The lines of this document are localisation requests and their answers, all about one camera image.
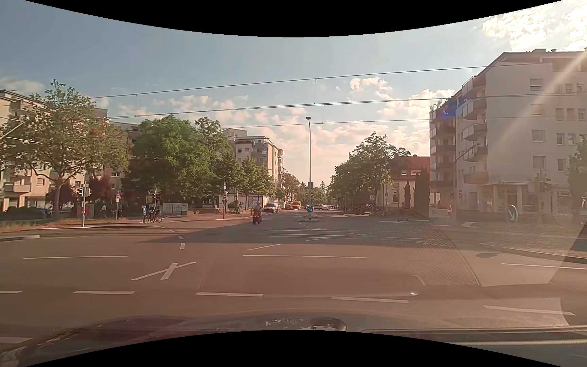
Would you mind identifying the road markings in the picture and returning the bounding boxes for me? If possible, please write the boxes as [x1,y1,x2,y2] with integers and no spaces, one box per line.
[0,219,587,345]

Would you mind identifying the tall lamp post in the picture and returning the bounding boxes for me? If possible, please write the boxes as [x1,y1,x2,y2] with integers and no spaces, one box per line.
[305,116,315,221]

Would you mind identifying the dark conical cypress trees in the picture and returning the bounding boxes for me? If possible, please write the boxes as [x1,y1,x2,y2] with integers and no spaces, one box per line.
[403,167,431,217]

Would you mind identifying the pale multi-storey building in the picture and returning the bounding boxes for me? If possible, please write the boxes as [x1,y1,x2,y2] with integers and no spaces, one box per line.
[222,127,285,205]

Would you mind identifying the beige apartment building with balconies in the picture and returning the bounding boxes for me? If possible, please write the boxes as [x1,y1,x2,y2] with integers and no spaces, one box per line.
[0,89,141,215]

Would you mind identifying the grey asphalt road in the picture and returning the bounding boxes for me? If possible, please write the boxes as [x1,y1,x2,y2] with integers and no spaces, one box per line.
[0,210,587,367]

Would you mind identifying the dense green tree cluster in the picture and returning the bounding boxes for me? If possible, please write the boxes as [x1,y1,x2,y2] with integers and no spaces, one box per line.
[120,115,276,212]

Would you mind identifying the large green tree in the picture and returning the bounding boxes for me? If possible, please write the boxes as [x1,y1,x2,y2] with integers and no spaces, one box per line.
[0,79,131,215]

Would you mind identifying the house with red roof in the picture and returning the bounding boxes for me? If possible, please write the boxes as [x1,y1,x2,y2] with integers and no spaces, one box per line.
[377,155,432,210]

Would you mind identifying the car's own bonnet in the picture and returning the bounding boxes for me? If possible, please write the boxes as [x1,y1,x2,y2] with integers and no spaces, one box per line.
[0,312,587,367]

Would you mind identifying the pavement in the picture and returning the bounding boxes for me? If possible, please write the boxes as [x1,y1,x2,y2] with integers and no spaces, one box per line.
[428,216,587,268]

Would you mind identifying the overhead wires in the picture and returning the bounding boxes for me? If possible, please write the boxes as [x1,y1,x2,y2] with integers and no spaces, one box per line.
[0,61,587,146]

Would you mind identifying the large white apartment building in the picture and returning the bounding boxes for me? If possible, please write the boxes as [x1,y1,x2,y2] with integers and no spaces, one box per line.
[428,48,587,217]

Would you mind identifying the group of green trees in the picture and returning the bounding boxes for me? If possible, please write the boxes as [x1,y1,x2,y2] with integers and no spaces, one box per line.
[328,132,411,212]

